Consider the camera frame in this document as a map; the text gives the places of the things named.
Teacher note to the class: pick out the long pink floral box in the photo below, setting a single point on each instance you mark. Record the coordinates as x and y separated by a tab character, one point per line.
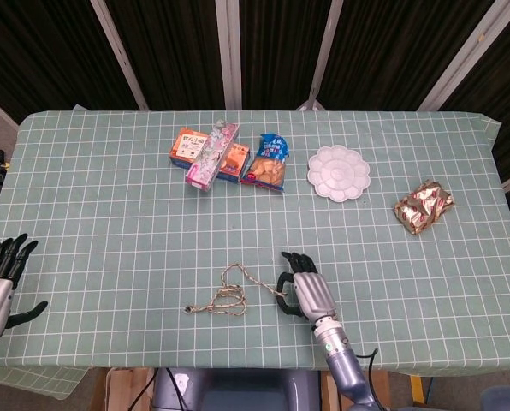
212	154

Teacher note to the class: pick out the green white-grid tablecloth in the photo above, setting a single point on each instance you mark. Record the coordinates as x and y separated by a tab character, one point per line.
109	214

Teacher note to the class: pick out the blue biscuit snack bag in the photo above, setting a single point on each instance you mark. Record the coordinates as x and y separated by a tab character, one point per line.
268	169

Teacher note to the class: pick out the grey-blue robot torso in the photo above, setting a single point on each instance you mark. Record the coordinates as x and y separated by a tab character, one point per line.
238	389

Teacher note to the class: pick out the white flower-shaped paint palette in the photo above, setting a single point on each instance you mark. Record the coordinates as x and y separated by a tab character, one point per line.
338	173

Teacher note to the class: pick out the orange and blue carton box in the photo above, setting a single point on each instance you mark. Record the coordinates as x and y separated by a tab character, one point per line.
186	145

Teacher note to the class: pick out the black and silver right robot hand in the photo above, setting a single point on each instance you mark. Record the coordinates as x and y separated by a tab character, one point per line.
315	295

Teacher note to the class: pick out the black pleated curtain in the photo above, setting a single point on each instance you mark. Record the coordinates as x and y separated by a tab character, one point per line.
280	43

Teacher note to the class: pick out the gold foil wrapped package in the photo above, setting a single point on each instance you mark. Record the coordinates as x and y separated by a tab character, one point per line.
424	207

